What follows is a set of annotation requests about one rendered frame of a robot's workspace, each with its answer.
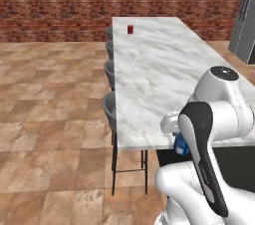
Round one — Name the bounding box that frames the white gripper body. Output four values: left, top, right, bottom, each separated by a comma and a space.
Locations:
160, 111, 182, 136

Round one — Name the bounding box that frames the blue soda can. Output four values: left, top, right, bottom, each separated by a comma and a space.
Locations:
173, 131, 190, 156

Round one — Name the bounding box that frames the dark kitchen island base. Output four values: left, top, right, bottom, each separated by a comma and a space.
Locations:
155, 145, 255, 194

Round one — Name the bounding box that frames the grey bar stool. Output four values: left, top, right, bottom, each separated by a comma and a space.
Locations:
103, 60, 116, 92
106, 26, 115, 41
105, 40, 115, 61
102, 91, 149, 196

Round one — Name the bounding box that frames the grey fridge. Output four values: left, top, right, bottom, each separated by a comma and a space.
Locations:
228, 0, 255, 65

